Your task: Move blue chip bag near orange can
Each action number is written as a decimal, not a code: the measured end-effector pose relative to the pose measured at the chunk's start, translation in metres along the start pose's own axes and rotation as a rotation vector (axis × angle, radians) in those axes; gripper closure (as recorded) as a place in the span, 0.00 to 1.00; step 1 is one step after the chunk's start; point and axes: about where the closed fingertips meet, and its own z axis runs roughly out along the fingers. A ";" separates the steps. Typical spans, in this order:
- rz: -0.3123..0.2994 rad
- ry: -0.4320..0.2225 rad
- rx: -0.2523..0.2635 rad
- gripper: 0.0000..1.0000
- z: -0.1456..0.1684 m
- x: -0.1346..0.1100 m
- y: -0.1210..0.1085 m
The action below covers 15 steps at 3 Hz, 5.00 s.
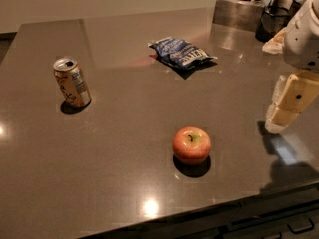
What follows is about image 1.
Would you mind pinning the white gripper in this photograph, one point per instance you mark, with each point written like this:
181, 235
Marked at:
303, 45

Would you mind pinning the blue chip bag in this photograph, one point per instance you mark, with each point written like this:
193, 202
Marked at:
179, 53

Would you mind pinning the orange soda can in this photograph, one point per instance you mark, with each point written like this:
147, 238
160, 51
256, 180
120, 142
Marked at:
72, 84

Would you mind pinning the yellow snack packet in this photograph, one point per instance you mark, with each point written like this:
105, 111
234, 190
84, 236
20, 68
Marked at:
275, 45

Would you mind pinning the black mesh cup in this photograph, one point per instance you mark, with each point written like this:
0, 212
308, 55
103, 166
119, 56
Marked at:
272, 20

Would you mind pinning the steel snack dispenser base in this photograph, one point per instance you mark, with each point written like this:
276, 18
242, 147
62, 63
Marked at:
243, 15

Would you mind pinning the red apple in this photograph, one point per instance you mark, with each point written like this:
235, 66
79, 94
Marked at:
191, 146

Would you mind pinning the black drawer handle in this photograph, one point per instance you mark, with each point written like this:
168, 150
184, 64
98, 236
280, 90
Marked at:
301, 226

